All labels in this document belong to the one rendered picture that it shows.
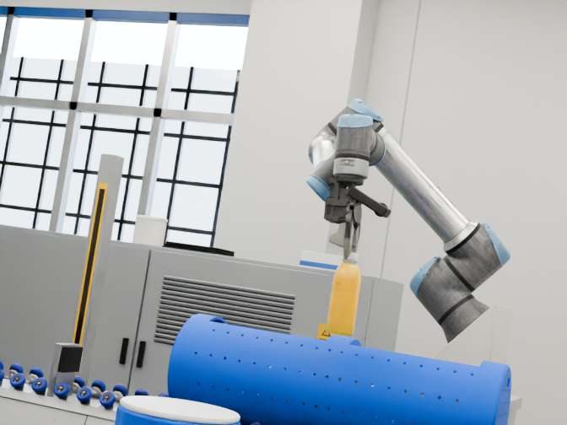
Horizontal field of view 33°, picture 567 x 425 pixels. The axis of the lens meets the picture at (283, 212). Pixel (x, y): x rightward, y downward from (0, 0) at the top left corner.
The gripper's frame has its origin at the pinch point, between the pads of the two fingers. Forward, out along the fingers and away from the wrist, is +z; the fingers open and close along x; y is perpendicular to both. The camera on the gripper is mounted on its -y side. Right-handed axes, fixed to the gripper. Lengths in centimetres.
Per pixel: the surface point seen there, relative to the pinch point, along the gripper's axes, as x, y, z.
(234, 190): -255, 142, -59
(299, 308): -158, 65, 8
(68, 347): -12, 86, 31
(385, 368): -2.9, -10.7, 27.7
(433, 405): -0.3, -23.9, 35.2
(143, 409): 45, 31, 41
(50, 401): -4, 85, 47
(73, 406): -4, 77, 47
